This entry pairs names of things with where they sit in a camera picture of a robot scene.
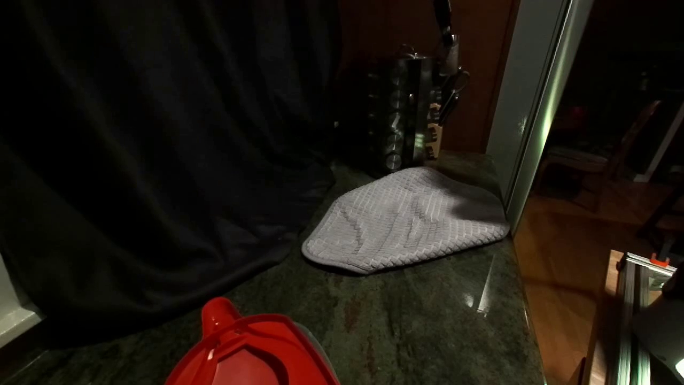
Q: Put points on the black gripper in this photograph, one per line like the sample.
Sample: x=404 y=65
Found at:
x=444 y=29

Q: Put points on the metal spice jar stand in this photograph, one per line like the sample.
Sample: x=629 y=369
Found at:
x=396 y=115

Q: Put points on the grey metal panel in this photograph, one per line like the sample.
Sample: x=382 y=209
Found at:
x=526 y=130

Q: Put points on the grey waffle weave towel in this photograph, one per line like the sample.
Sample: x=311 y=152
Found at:
x=407 y=222

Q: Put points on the white furniture leg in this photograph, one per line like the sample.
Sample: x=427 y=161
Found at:
x=665 y=141

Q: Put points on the black fabric curtain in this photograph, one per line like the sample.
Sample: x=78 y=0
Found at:
x=141 y=142

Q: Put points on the metal framed equipment box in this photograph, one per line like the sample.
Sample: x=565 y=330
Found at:
x=641 y=335

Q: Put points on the red plastic container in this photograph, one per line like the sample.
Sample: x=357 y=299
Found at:
x=247 y=357

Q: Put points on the white ledge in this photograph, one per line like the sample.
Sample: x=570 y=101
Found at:
x=12 y=314

